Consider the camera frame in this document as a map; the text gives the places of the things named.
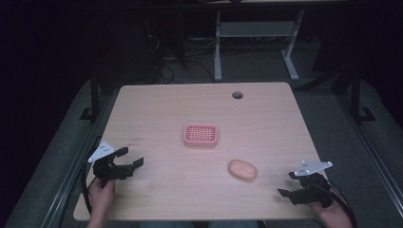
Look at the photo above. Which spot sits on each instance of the pink soap dish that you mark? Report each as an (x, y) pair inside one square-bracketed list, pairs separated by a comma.
[(200, 135)]

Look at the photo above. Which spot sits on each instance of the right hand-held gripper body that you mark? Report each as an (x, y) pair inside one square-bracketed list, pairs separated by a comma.
[(315, 190)]

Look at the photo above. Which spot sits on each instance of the black metal stand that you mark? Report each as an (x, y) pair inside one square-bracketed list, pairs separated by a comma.
[(94, 98), (356, 95)]

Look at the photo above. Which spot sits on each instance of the white metal desk frame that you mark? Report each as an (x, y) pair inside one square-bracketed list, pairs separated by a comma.
[(256, 29)]

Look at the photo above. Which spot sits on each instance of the aluminium frame rail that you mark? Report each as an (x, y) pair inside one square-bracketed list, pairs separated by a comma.
[(374, 152), (72, 171)]

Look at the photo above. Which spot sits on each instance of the person's left hand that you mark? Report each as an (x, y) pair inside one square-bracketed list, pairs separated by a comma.
[(101, 199)]

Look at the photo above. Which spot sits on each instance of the person's right hand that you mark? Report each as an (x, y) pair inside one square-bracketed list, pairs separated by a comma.
[(335, 217)]

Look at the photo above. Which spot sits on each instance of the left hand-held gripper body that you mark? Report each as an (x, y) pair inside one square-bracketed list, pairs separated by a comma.
[(107, 171)]

